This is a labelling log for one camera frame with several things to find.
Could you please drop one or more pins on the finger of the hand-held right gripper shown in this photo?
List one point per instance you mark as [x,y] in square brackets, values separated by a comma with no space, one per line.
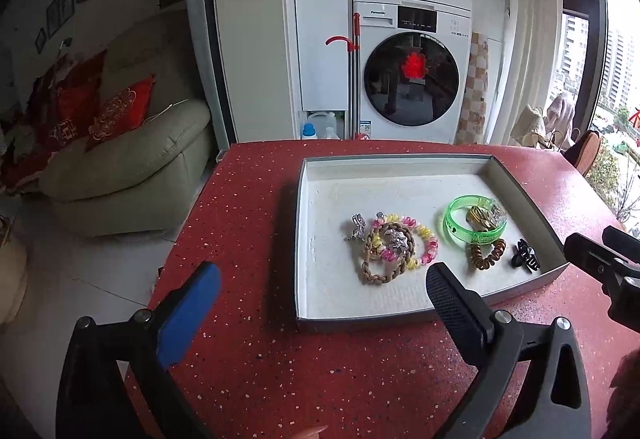
[622,239]
[587,253]

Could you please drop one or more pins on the green glitter bangle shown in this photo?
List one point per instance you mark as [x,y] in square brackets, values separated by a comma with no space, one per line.
[452,229]

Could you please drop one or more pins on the white detergent bottle blue cap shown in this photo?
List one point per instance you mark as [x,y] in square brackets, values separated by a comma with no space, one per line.
[317,126]

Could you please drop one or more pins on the small dark picture frame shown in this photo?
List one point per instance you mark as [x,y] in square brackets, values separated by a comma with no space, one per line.
[41,40]

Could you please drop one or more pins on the red cushions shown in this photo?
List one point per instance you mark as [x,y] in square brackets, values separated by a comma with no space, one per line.
[55,119]

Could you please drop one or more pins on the person's left hand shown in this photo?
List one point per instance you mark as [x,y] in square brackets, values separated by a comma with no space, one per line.
[311,432]

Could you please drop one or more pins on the silver star hair clip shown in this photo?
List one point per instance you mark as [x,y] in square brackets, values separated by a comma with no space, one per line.
[395,239]

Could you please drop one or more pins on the red embroidered cushion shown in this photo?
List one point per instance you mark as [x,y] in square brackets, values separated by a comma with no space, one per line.
[120,114]

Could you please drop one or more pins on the small clear bottle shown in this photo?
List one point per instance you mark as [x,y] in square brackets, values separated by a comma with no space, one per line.
[332,134]

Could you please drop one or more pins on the gold hair clip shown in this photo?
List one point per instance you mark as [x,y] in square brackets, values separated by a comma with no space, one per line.
[480,218]

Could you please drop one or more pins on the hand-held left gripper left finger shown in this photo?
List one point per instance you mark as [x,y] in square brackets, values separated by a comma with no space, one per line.
[187,314]

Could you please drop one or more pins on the beige leather sofa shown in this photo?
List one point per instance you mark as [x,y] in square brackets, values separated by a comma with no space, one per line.
[135,179]

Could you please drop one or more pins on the white cabinet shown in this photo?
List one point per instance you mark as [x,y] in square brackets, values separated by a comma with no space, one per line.
[322,19]

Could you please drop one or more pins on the white washing machine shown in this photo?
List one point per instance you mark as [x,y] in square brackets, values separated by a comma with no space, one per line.
[415,79]

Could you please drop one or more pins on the brown wooden chair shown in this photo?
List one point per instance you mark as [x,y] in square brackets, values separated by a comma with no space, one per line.
[585,154]

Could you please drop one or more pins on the grey jewelry tray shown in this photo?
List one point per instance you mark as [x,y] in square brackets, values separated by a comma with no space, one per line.
[340,279]

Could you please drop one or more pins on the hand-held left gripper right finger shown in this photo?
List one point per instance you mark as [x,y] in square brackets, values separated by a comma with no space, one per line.
[455,304]

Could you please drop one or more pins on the dark fuzzy cloth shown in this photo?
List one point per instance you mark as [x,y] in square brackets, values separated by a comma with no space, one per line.
[627,394]

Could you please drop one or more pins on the small silver heart charm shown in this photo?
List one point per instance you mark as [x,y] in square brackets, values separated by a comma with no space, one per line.
[378,218]

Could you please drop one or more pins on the white curtain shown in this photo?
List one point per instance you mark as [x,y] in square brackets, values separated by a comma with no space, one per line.
[532,19]

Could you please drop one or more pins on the checkered cloth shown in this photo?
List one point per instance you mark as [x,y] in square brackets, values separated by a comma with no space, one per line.
[472,89]

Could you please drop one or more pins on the red and white mop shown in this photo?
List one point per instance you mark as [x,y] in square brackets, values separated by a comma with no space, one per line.
[355,69]

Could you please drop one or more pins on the large picture frame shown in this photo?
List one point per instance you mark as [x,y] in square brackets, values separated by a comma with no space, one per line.
[60,10]

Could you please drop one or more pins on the white fluffy cloth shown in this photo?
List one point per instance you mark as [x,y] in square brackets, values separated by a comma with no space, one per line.
[562,116]

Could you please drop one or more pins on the black claw hair clip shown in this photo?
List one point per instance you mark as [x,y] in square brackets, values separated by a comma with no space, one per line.
[525,256]

